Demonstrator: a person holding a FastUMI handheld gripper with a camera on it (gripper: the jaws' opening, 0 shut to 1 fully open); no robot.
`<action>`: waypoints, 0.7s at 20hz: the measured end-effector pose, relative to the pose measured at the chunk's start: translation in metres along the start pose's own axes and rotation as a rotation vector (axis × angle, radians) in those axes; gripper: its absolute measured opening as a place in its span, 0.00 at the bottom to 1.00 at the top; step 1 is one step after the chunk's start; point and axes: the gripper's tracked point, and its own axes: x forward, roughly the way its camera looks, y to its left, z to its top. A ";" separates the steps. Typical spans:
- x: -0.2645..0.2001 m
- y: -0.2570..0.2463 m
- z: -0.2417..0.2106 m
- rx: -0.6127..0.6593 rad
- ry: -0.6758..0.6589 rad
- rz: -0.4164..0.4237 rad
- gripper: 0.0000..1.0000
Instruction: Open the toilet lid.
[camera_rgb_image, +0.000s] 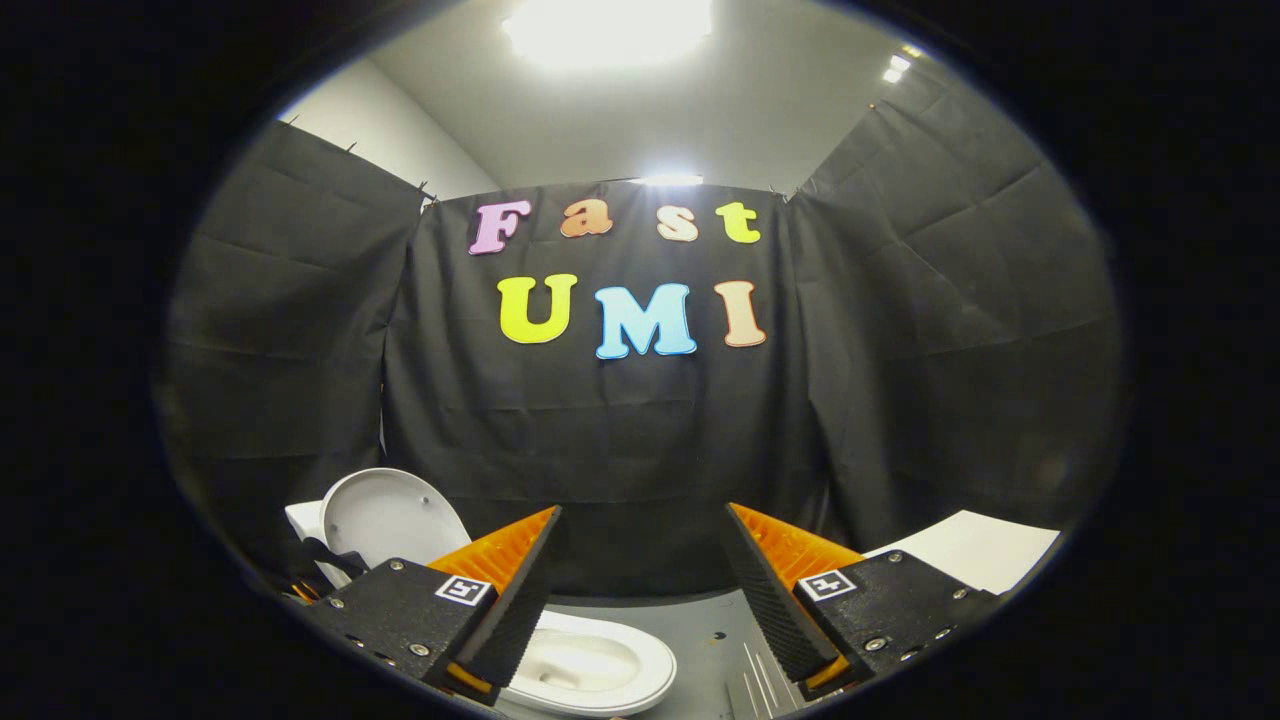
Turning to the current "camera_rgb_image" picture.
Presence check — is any white toilet seat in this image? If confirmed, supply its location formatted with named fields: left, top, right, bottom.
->
left=497, top=610, right=679, bottom=718

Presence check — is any white toilet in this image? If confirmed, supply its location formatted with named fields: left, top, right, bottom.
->
left=285, top=500, right=678, bottom=718

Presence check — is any black backdrop cloth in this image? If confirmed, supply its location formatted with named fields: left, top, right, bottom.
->
left=158, top=95, right=1128, bottom=601

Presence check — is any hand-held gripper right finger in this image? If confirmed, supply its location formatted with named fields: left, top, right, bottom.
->
left=721, top=501, right=1006, bottom=702

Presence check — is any ceiling light panel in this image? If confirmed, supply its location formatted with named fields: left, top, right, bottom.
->
left=503, top=0, right=716, bottom=69

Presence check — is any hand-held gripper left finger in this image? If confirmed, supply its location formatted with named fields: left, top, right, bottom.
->
left=300, top=504, right=564, bottom=706

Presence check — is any white toilet lid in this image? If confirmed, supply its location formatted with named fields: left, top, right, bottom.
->
left=320, top=467, right=473, bottom=573

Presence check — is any light grey drawer cabinet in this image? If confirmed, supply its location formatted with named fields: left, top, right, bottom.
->
left=725, top=510, right=1062, bottom=720

